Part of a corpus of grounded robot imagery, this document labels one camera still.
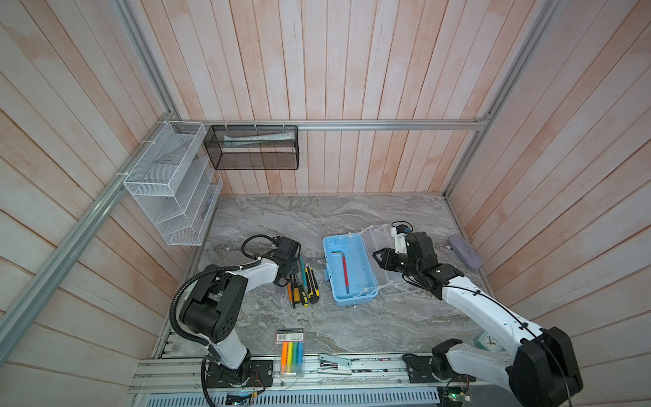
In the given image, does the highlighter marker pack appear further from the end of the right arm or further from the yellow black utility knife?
the end of the right arm

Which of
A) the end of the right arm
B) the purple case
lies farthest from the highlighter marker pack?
the purple case

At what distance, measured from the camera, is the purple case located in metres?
0.97

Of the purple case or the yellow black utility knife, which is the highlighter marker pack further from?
the purple case

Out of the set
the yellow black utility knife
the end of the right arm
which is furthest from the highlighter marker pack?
the end of the right arm

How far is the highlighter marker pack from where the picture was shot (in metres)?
0.75

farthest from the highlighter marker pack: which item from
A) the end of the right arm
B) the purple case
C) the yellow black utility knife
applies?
the purple case

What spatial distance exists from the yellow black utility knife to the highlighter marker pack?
0.11 metres

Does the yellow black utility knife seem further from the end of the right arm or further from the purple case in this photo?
the purple case

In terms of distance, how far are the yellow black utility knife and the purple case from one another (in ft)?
1.94

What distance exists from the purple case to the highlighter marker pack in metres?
0.69

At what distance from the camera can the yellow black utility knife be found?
89 centimetres

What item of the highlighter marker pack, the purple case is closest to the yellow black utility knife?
the highlighter marker pack

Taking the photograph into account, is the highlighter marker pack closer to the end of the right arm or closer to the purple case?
the end of the right arm
